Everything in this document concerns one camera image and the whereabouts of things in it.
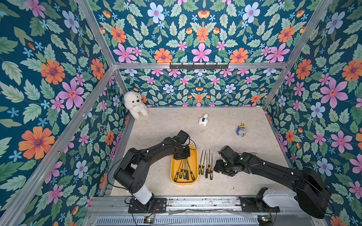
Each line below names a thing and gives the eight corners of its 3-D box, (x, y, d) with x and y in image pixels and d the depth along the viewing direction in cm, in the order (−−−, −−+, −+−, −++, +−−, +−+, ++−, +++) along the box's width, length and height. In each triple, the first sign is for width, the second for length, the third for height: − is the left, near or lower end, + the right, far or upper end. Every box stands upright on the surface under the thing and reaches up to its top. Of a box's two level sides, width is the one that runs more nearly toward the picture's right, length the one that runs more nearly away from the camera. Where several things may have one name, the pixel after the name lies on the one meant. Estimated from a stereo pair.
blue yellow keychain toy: (236, 136, 103) (238, 132, 100) (237, 125, 110) (238, 121, 106) (244, 137, 103) (246, 134, 99) (244, 126, 109) (246, 123, 105)
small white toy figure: (197, 123, 112) (198, 120, 109) (204, 116, 117) (204, 112, 114) (204, 127, 110) (204, 123, 106) (211, 119, 115) (211, 116, 111)
